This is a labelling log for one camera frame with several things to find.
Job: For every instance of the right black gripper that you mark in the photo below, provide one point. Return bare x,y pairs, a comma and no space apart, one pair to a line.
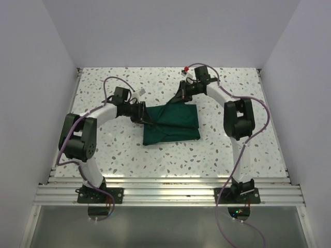
181,95

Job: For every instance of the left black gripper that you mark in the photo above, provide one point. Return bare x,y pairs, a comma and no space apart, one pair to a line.
142,114

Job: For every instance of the green surgical drape cloth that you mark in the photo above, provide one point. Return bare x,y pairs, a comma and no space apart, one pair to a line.
172,122

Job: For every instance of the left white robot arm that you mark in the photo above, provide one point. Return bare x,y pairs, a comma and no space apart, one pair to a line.
78,140

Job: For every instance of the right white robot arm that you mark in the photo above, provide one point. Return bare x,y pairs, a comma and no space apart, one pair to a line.
238,120

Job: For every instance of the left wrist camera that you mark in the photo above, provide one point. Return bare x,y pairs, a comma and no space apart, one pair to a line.
138,94

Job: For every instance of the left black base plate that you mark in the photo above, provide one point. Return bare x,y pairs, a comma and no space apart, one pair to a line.
90,196

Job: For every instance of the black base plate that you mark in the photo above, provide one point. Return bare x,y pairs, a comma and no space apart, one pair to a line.
90,196
227,197

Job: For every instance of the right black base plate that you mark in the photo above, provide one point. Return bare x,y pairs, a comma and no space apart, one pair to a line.
227,197

